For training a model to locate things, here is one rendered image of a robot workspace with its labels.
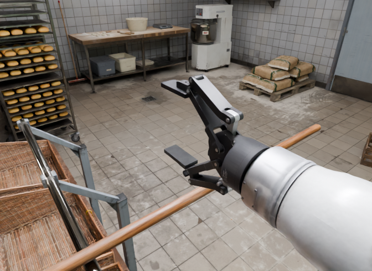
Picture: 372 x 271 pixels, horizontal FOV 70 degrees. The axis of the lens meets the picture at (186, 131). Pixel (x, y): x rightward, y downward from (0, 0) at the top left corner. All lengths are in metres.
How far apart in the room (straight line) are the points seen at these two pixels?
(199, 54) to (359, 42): 2.87
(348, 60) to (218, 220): 3.85
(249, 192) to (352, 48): 5.04
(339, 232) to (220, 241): 1.93
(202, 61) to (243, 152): 5.61
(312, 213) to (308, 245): 0.03
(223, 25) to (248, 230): 4.67
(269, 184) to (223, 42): 5.96
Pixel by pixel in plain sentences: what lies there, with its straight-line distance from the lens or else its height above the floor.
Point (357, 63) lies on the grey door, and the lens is 5.31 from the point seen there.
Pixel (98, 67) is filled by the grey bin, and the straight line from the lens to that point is 5.16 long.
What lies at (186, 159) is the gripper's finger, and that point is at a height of 1.42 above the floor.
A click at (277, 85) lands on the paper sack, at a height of 0.25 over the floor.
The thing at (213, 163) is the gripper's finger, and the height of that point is 1.47.
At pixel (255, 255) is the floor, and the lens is 2.16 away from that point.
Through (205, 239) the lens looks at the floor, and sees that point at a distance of 2.19.
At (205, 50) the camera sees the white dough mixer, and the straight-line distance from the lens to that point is 5.88.
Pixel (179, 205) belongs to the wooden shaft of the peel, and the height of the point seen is 1.20.
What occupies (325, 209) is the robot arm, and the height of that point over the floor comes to 1.52.
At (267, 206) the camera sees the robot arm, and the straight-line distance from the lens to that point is 0.32.
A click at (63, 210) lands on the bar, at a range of 0.81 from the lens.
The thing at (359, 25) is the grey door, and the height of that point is 1.13.
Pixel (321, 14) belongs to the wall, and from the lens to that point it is 5.56.
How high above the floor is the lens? 1.71
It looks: 29 degrees down
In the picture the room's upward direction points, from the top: straight up
